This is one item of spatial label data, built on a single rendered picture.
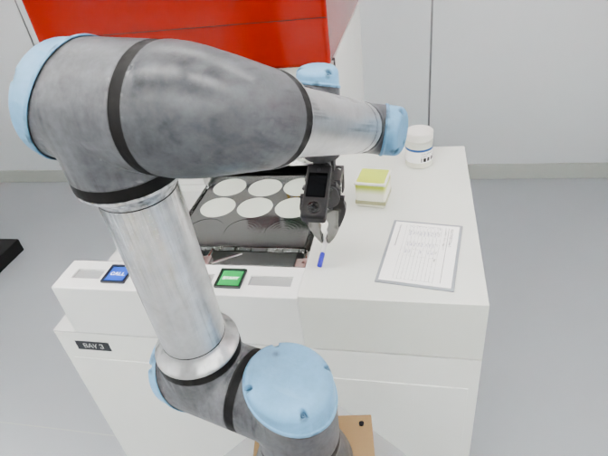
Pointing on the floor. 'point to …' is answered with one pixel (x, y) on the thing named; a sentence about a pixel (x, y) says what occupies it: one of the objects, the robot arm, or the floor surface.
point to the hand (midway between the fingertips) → (324, 239)
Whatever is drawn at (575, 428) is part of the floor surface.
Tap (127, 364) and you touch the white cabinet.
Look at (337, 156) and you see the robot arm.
